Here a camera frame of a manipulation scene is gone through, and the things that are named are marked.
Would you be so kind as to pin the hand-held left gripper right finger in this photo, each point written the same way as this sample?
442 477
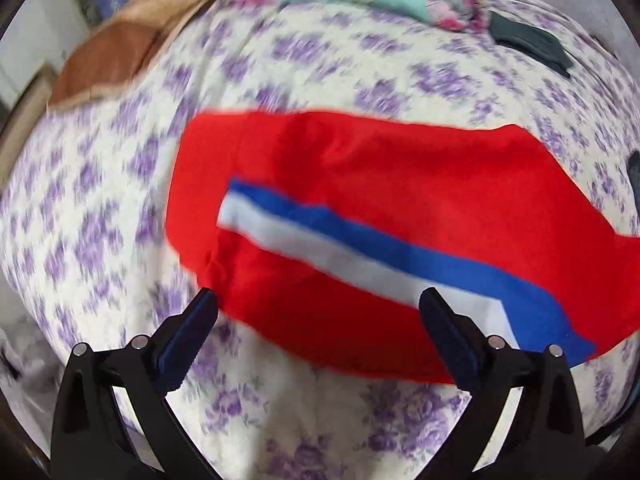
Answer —
450 346

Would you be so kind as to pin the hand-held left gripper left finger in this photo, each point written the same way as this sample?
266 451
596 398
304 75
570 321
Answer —
184 346

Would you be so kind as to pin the red pants with blue stripe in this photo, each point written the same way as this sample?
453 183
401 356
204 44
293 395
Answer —
400 175

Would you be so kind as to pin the dark green folded pants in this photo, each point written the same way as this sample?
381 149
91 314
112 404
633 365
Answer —
530 42

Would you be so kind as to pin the purple floral bed sheet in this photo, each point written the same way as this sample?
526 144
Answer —
100 210

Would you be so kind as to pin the brown pillow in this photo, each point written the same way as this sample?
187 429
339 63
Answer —
115 55

